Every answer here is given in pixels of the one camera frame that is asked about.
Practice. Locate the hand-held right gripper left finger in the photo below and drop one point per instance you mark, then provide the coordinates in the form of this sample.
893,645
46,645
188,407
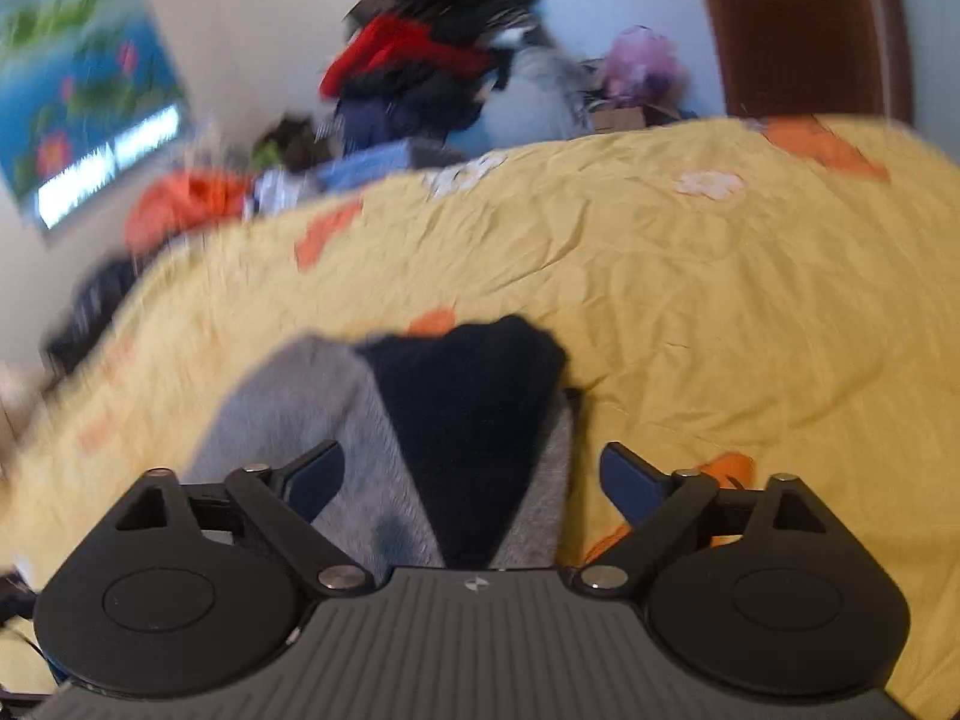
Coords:
315,480

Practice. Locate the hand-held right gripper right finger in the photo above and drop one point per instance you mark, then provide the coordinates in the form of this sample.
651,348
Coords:
634,484

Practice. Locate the grey and navy sweater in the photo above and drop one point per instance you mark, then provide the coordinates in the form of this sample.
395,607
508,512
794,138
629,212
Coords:
300,405

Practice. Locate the yellow carrot-print blanket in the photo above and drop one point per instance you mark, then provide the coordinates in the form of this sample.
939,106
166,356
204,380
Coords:
712,315

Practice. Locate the dark blue jacket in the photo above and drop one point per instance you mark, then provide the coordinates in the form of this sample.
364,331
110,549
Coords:
90,307

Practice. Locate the white and navy printed cloth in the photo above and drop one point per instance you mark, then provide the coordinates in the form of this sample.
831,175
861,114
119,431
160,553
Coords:
281,191

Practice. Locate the orange plastic bag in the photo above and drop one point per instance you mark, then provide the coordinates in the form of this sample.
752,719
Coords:
180,206

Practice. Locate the light blue towel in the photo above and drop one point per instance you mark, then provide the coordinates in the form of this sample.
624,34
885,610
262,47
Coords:
367,161

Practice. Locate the dark green cloth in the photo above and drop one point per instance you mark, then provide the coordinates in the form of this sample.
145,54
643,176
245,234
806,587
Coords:
292,142

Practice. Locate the cardboard box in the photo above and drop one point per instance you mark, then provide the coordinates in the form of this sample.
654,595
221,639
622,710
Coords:
622,118

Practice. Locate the navy garment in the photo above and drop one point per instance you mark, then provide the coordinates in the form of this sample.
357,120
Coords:
405,109

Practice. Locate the pink plastic bag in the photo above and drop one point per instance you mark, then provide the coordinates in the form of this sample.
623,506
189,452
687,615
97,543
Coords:
641,64

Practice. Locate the red garment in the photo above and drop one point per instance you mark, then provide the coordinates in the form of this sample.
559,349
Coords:
390,45

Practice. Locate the brown wooden door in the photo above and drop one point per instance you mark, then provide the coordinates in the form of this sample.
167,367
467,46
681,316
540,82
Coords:
787,15

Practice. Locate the lotus wall poster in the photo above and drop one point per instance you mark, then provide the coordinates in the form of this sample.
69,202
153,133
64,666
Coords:
75,90

